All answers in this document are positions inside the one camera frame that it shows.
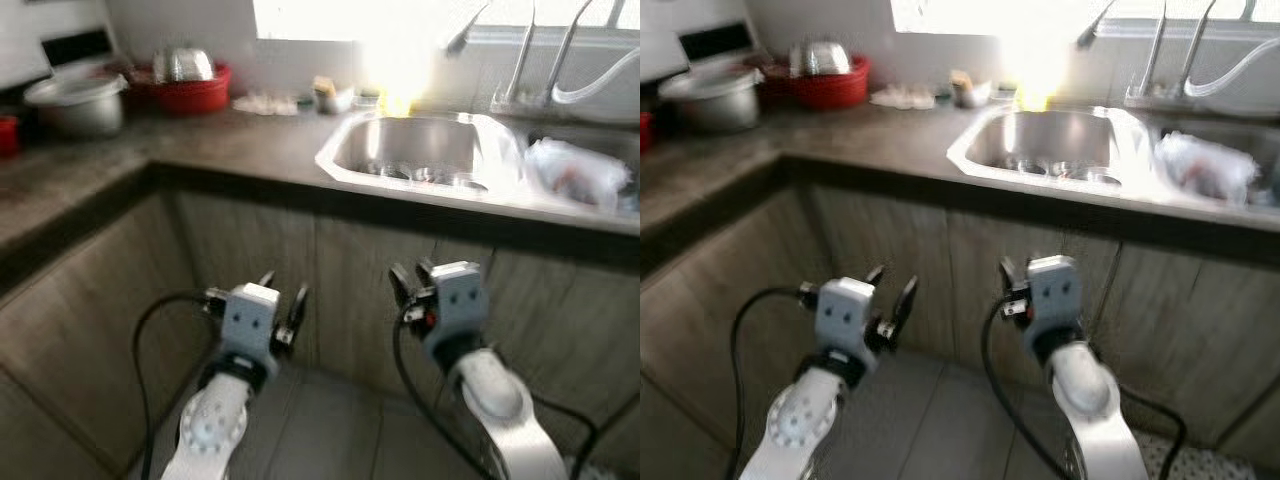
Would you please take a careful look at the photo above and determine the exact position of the stainless steel sink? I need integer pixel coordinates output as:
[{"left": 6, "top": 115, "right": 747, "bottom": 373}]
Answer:
[
  {"left": 945, "top": 103, "right": 1280, "bottom": 213},
  {"left": 316, "top": 108, "right": 641, "bottom": 219}
]

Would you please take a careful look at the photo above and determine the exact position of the grey wood base cabinet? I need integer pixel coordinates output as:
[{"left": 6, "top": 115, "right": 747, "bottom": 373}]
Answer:
[
  {"left": 640, "top": 160, "right": 1280, "bottom": 480},
  {"left": 0, "top": 165, "right": 641, "bottom": 480}
]

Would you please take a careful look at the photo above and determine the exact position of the white dish cloth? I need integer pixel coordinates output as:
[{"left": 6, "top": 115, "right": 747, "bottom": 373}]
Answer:
[
  {"left": 231, "top": 92, "right": 300, "bottom": 117},
  {"left": 869, "top": 85, "right": 939, "bottom": 110}
]

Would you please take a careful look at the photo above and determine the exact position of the clear plastic bag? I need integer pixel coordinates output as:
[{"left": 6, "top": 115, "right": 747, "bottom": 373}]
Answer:
[
  {"left": 524, "top": 137, "right": 634, "bottom": 213},
  {"left": 1153, "top": 130, "right": 1263, "bottom": 207}
]

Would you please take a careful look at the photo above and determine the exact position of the white ceramic bowl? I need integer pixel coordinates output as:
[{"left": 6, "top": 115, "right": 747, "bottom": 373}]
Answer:
[
  {"left": 311, "top": 77, "right": 358, "bottom": 115},
  {"left": 948, "top": 71, "right": 995, "bottom": 110}
]

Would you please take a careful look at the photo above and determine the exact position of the red plastic basin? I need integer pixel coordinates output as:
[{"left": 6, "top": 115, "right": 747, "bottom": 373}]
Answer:
[
  {"left": 128, "top": 62, "right": 234, "bottom": 117},
  {"left": 765, "top": 54, "right": 874, "bottom": 112}
]

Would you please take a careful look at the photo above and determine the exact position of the large steel mixing bowl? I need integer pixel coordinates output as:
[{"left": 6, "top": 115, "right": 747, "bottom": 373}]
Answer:
[
  {"left": 789, "top": 39, "right": 855, "bottom": 79},
  {"left": 152, "top": 46, "right": 217, "bottom": 85}
]

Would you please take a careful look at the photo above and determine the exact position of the chrome sink faucet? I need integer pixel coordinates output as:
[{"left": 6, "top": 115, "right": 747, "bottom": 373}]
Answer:
[
  {"left": 1123, "top": 0, "right": 1221, "bottom": 107},
  {"left": 488, "top": 0, "right": 601, "bottom": 113}
]

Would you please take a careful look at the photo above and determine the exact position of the grey faucet sprayer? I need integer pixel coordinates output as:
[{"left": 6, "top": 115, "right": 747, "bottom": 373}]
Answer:
[
  {"left": 445, "top": 0, "right": 494, "bottom": 57},
  {"left": 1076, "top": 0, "right": 1119, "bottom": 51}
]

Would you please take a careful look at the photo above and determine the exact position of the aluminium cooking pot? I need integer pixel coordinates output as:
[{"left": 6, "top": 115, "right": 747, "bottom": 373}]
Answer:
[
  {"left": 657, "top": 66, "right": 768, "bottom": 134},
  {"left": 24, "top": 73, "right": 130, "bottom": 139}
]

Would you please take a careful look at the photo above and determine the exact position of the patterned floor mat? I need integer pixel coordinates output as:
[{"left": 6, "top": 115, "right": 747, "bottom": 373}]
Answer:
[
  {"left": 565, "top": 455, "right": 641, "bottom": 480},
  {"left": 1138, "top": 430, "right": 1280, "bottom": 480}
]

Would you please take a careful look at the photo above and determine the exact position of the bright window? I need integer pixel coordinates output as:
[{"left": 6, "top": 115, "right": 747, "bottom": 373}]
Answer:
[
  {"left": 252, "top": 0, "right": 641, "bottom": 46},
  {"left": 888, "top": 0, "right": 1280, "bottom": 41}
]

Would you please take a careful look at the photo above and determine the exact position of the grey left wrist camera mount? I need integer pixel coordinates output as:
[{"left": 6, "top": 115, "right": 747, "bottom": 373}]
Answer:
[
  {"left": 814, "top": 277, "right": 879, "bottom": 358},
  {"left": 221, "top": 282, "right": 282, "bottom": 363}
]

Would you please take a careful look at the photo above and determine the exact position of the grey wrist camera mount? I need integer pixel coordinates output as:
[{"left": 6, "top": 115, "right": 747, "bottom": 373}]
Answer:
[
  {"left": 429, "top": 260, "right": 492, "bottom": 348},
  {"left": 814, "top": 277, "right": 879, "bottom": 358},
  {"left": 221, "top": 282, "right": 282, "bottom": 363},
  {"left": 1027, "top": 255, "right": 1088, "bottom": 338}
]

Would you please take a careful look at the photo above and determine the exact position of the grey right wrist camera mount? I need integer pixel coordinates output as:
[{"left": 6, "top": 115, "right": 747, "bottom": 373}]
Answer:
[
  {"left": 1027, "top": 255, "right": 1088, "bottom": 338},
  {"left": 429, "top": 260, "right": 492, "bottom": 348}
]

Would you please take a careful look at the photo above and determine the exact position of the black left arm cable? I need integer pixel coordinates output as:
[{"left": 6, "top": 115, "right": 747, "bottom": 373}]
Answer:
[
  {"left": 728, "top": 286, "right": 823, "bottom": 480},
  {"left": 131, "top": 289, "right": 227, "bottom": 480}
]

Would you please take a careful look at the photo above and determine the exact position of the clear plastic hose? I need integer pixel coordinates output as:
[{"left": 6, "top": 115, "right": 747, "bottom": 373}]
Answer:
[
  {"left": 1183, "top": 37, "right": 1280, "bottom": 101},
  {"left": 552, "top": 44, "right": 641, "bottom": 107}
]

